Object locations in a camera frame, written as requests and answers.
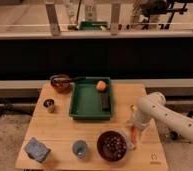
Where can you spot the blue ceramic cup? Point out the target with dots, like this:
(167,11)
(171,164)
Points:
(79,148)

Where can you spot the small metal cup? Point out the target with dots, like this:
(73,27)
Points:
(49,104)

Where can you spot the person in background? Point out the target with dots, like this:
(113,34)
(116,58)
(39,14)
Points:
(151,8)

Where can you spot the brown pan with handle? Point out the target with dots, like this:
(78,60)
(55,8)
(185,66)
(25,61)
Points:
(61,82)

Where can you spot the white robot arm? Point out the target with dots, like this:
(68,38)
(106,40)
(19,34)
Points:
(153,106)

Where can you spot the green plastic tray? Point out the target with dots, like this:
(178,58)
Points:
(86,100)

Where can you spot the dark rectangular block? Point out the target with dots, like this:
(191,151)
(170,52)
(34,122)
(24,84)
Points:
(105,101)

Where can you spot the dark bowl with beans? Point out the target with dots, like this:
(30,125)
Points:
(111,146)

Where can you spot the far green tray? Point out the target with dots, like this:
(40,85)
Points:
(93,25)

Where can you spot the orange round fruit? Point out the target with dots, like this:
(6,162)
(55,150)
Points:
(101,86)

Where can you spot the blue sponge block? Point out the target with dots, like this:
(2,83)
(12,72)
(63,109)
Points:
(36,150)

